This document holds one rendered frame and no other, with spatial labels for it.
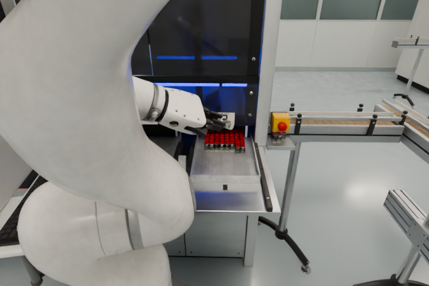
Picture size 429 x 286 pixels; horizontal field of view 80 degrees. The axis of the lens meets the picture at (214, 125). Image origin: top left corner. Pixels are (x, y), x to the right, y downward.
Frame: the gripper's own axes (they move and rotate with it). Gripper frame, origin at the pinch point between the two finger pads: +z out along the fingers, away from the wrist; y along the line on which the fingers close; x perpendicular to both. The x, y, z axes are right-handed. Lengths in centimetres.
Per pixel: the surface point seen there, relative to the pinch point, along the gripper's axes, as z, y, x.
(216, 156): 29.2, 17.6, 33.3
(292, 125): 64, 28, 12
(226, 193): 23.0, -3.9, 27.1
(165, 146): 13, 30, 48
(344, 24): 419, 376, -29
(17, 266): -26, 21, 175
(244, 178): 29.5, 0.2, 22.5
